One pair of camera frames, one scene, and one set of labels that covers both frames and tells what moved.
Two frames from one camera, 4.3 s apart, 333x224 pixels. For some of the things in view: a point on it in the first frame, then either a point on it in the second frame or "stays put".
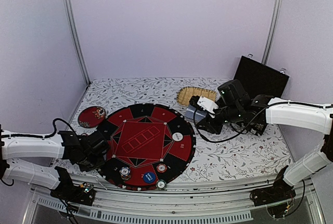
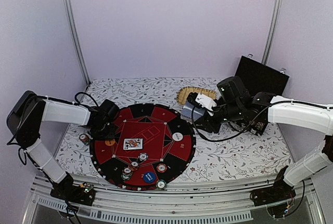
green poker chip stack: [161, 184] stays put
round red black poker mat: [146, 143] stays put
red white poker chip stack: [161, 168] stays put
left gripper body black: [91, 162] -> [104, 133]
